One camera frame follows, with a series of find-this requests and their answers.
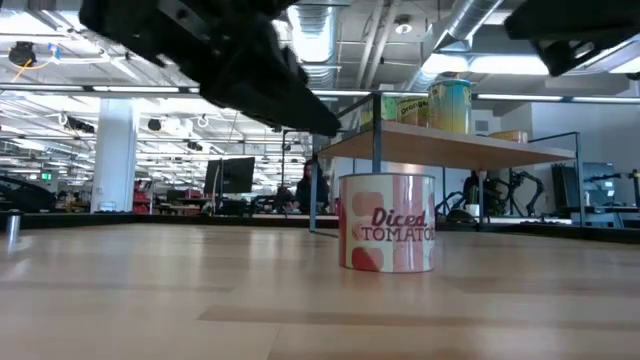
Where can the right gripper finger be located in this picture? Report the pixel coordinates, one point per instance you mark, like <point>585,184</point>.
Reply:
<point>535,12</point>
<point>530,31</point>

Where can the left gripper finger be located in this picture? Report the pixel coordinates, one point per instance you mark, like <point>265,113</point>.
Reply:
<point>300,122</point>
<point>310,105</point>

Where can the spaghetti sauce can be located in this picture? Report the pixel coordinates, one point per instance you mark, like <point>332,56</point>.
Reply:
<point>387,109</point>

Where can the green oranges can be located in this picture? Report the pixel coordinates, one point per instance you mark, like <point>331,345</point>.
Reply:
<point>412,111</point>

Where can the yellow label can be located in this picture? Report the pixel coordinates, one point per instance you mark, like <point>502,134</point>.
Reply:
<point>510,136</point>

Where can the yellow and teal gradient can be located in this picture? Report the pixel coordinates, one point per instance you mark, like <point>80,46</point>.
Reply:
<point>450,106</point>

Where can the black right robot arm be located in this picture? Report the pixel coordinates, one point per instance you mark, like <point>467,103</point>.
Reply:
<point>631,17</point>

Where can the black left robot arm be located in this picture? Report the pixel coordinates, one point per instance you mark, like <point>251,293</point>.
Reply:
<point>150,25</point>

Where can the black background robot arm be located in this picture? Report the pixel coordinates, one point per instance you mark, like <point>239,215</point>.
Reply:
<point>525,190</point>

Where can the person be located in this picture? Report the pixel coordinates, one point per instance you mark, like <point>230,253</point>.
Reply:
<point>472,187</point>
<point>310,190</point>

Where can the black computer monitor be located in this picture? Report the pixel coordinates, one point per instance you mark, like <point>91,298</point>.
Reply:
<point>235,175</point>

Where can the diced tomatoes can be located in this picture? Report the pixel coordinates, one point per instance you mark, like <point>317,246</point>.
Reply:
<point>387,225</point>

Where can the white building pillar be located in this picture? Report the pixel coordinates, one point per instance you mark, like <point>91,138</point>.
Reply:
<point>115,155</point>

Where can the red cabinet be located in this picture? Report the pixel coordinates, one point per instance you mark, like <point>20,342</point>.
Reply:
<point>141,197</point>

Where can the black ceiling device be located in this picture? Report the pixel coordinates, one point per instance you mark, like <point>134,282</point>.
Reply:
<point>21,54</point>

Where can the silver ventilation duct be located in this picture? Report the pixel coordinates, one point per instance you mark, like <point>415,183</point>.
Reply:
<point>460,25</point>
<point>312,35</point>

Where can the wooden shelf with black frame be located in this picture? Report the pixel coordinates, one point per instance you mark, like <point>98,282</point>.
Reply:
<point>450,150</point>

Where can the black table frame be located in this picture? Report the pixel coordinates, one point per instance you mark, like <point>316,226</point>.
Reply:
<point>150,219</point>

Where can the silver metal post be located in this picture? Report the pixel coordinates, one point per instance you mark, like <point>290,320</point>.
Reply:
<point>13,227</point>

